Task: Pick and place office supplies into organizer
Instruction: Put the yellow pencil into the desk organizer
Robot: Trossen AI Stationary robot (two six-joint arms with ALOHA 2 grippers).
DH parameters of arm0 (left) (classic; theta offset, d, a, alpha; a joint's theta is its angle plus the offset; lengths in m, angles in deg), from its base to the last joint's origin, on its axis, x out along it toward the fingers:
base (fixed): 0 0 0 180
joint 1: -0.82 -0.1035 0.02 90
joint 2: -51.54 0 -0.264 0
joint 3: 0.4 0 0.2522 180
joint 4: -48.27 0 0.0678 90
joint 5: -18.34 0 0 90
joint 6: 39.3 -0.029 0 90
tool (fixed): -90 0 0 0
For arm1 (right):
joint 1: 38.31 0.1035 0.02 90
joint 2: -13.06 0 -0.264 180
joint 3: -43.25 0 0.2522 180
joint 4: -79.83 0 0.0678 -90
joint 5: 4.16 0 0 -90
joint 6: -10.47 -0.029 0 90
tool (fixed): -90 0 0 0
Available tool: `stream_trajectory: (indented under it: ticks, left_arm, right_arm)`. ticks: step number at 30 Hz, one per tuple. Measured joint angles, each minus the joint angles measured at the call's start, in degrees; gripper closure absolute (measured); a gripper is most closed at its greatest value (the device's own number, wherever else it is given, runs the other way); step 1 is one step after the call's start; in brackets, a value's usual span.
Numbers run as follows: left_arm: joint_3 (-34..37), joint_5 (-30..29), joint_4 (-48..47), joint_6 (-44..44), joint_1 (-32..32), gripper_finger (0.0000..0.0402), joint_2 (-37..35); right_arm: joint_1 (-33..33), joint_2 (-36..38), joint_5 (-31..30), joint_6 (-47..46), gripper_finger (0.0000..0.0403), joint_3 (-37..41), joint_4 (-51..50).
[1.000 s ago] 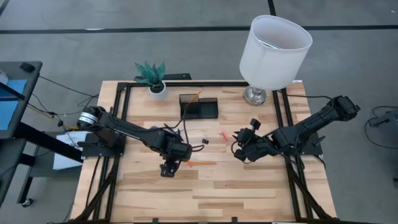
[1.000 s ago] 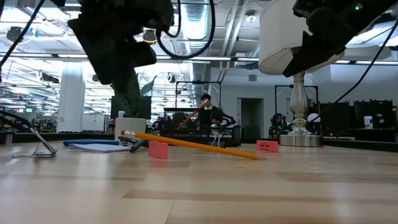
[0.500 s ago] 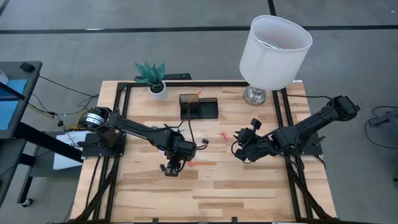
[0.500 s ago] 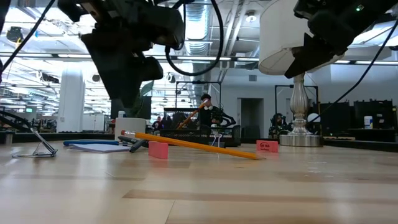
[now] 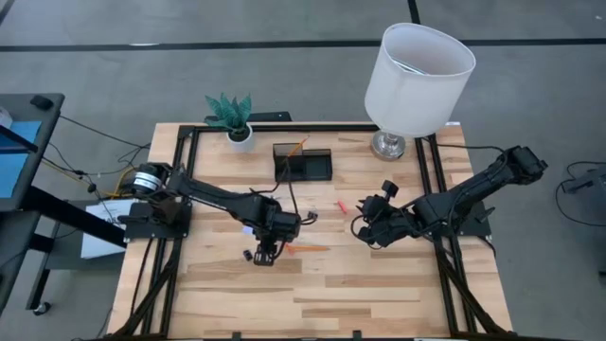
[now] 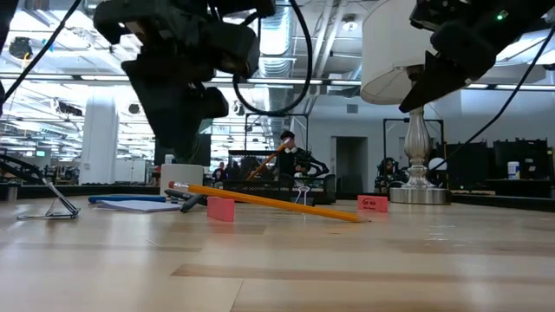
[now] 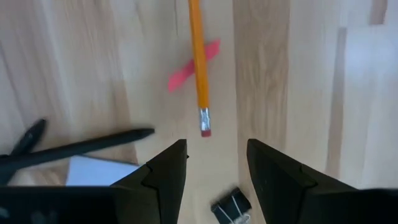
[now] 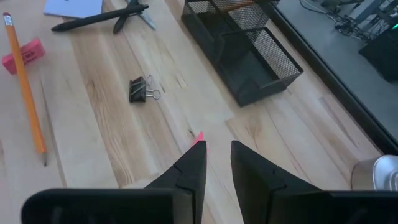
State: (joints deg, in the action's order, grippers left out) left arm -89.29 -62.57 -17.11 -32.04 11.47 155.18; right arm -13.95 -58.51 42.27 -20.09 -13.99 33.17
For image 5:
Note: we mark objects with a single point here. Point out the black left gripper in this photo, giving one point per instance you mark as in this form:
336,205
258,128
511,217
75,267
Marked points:
277,227

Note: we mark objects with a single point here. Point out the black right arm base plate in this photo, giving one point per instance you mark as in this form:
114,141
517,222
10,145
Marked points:
478,222

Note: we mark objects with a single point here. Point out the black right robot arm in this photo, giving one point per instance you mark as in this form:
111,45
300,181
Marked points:
473,189

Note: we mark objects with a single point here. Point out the black aluminium table frame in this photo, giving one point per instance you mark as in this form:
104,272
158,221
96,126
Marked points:
331,128

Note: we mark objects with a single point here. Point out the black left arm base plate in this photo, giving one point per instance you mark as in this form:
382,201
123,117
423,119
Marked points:
156,227

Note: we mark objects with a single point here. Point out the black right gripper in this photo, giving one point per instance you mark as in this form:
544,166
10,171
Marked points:
393,218

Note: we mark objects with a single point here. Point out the dark side desk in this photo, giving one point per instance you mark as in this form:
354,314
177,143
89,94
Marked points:
52,142

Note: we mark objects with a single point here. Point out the white shade silver table lamp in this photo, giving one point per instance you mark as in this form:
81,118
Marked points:
416,95

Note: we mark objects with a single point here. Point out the dark floor device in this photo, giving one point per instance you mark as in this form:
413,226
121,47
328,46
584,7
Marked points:
592,182

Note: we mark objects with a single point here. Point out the black computer mouse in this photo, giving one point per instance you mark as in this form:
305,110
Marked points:
41,102

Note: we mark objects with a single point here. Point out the black flat box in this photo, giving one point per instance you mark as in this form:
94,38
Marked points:
270,117

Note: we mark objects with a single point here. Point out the red label box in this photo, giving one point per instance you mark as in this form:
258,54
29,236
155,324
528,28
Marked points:
342,207

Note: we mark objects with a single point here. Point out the orange pencil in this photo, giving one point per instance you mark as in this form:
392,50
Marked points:
312,247
298,147

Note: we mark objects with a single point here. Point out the black binder clip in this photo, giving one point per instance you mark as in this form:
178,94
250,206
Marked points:
312,216

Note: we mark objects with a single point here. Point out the white box under desk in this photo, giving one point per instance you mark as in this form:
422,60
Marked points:
97,241

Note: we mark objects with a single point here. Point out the black mesh desk organizer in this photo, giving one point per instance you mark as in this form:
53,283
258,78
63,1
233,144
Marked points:
308,168

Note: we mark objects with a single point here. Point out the blue desk mat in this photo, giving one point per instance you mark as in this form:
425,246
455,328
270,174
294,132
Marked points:
19,175

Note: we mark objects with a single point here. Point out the green plant in white pot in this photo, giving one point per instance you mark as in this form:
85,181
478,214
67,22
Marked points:
232,113

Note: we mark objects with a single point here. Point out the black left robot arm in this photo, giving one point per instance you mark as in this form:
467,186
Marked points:
222,201

